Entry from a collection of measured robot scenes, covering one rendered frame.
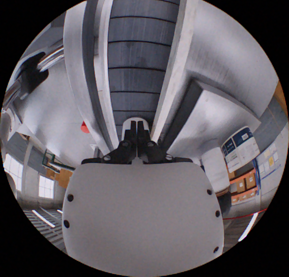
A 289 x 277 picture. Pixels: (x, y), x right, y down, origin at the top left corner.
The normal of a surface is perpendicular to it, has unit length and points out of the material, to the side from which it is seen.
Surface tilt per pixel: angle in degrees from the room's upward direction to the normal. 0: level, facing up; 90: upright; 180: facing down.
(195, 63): 0
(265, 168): 89
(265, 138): 90
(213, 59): 0
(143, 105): 0
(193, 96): 90
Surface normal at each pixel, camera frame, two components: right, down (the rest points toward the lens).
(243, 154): -0.83, -0.29
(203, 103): 0.06, 0.80
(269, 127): -0.97, -0.08
